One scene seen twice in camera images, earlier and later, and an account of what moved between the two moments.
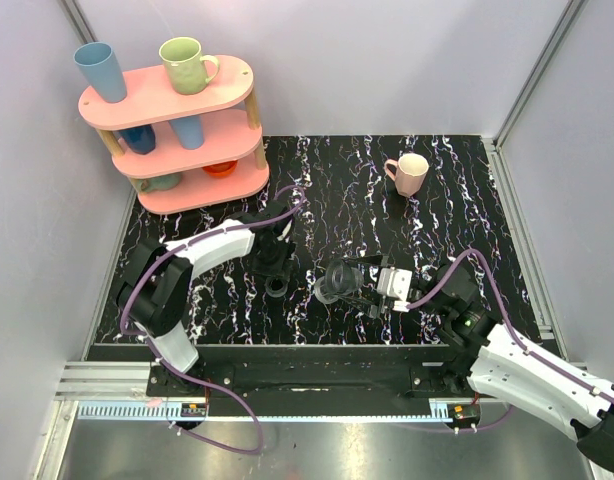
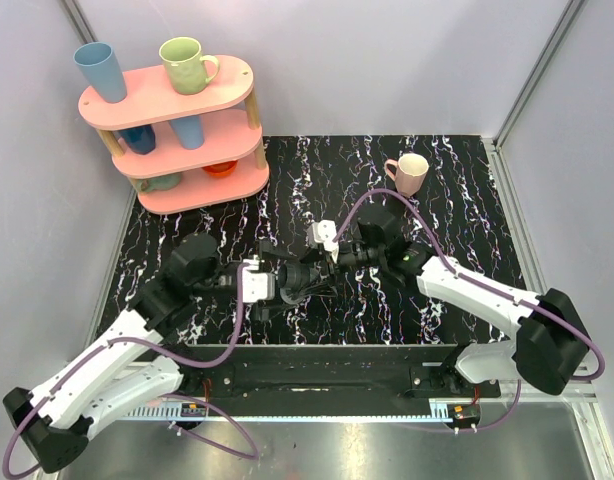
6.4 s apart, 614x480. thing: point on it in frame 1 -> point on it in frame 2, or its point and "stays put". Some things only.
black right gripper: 373,310 -> 315,255
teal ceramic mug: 157,183 stays put
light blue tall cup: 103,71 stays put
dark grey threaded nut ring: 343,279 -> 294,276
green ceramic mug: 188,70 stays put
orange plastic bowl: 221,169 stays put
